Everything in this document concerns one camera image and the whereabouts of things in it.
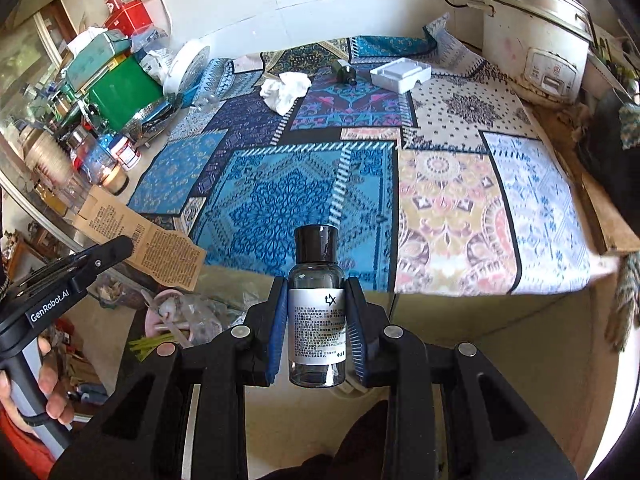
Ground clear crumpled plastic bag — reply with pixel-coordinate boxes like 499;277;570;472
175;292;251;346

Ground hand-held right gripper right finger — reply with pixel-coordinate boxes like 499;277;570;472
345;276;578;480

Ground teal knit cloth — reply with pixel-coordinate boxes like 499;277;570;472
619;102;640;151

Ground lit candle jar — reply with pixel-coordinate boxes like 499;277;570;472
100;162;130;196

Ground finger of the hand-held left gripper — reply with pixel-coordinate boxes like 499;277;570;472
0;234;135;293

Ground yellow-green lower cabinets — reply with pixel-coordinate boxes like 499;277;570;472
200;265;618;461

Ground person's dark trouser leg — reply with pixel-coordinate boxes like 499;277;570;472
260;400;391;480

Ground teal tissue box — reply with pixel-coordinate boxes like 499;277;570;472
65;30;133;88

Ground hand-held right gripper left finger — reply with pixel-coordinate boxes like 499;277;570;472
50;276;291;480

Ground grey rag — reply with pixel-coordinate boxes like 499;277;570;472
605;255;640;352

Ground black clay pot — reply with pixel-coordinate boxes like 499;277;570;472
580;87;640;196

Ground small dark object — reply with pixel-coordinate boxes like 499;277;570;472
332;59;357;85

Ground green plant stems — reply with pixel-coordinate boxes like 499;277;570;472
129;337;176;361

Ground pink thermos flask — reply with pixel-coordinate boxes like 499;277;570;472
17;125;76;191

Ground person's left forearm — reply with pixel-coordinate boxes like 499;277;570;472
0;405;57;467

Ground white foam tray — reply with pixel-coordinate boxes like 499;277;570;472
370;57;432;93

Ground glass display cabinet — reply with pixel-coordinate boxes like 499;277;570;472
0;0;76;126

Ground white round plastic device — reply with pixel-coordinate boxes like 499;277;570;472
164;42;211;96

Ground white rice cooker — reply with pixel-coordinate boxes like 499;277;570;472
480;0;596;106

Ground blue-labelled bottle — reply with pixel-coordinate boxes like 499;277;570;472
80;132;118;176

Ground patterned patchwork cloth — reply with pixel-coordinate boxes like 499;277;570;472
127;12;593;296

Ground green metal box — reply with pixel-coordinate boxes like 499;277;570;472
87;55;166;133

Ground brown kraft cardboard box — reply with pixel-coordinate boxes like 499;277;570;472
75;185;207;292

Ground red tin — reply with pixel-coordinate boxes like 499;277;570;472
104;0;156;36

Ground clear bottle with black cap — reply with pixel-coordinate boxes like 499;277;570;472
287;224;347;387

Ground crumpled white tissue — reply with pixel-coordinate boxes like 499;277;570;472
259;72;312;113

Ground person's left hand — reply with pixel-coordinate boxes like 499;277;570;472
0;357;76;443

